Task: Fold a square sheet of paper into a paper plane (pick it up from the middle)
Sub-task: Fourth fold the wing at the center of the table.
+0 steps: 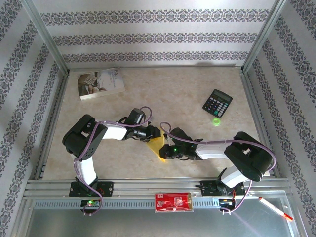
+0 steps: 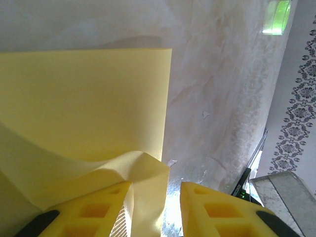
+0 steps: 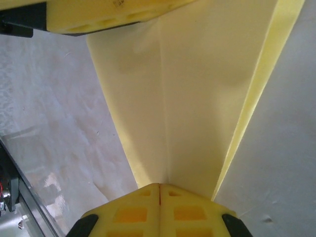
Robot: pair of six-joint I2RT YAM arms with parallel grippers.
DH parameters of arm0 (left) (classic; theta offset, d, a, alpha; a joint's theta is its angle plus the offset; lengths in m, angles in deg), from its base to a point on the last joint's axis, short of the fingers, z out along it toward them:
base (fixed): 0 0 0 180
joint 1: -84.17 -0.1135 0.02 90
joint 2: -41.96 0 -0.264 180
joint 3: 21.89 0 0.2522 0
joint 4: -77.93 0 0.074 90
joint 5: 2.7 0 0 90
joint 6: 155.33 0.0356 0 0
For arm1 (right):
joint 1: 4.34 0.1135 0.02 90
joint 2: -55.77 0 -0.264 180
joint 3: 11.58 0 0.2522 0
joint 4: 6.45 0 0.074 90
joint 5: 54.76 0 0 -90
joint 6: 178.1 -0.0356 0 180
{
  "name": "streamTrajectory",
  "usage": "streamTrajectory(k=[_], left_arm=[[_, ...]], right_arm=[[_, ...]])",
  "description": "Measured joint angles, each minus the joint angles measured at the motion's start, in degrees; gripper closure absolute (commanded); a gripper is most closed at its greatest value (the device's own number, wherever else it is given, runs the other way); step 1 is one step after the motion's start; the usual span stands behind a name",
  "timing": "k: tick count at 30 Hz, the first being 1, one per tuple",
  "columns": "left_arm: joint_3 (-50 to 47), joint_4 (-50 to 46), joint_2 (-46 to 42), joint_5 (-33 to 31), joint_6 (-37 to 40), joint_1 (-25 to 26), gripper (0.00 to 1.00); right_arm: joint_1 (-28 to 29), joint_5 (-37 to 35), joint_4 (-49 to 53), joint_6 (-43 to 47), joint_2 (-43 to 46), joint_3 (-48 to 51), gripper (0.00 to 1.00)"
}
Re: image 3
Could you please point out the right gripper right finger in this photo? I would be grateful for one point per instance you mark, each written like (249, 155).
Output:
(192, 217)

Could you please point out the aluminium front frame rail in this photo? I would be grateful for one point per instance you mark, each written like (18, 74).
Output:
(32, 197)

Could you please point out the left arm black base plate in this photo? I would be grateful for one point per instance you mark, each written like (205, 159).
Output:
(7, 192)

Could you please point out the sheet metal shelf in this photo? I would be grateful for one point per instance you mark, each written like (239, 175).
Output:
(10, 227)

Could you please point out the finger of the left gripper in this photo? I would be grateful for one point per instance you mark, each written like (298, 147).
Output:
(98, 12)

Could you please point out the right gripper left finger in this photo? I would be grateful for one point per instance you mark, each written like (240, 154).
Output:
(123, 217)

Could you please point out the yellow cloth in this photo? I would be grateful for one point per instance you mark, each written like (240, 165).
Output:
(185, 98)

